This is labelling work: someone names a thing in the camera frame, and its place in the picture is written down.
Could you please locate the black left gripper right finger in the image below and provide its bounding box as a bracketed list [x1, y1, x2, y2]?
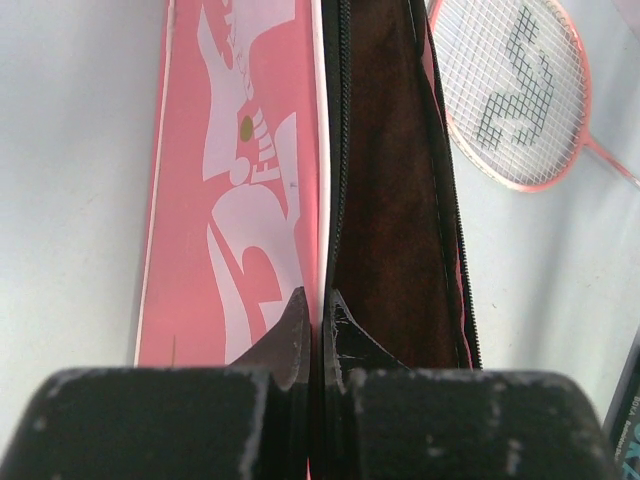
[323, 292, 619, 479]

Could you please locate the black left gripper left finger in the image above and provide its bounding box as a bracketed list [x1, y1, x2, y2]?
[1, 289, 311, 479]

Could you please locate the pink badminton racket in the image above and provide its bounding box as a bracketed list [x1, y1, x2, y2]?
[429, 1, 639, 193]

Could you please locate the black shuttlecock tube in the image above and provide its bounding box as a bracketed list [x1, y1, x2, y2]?
[604, 332, 639, 480]

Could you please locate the pink racket bag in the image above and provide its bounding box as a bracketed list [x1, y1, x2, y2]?
[134, 1, 480, 383]

